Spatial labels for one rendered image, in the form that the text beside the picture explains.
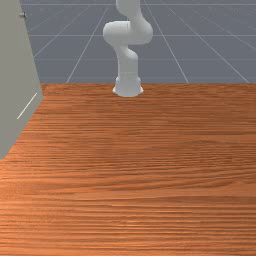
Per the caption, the pale grey cabinet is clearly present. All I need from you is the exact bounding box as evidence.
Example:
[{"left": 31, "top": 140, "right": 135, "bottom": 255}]
[{"left": 0, "top": 0, "right": 45, "bottom": 161}]

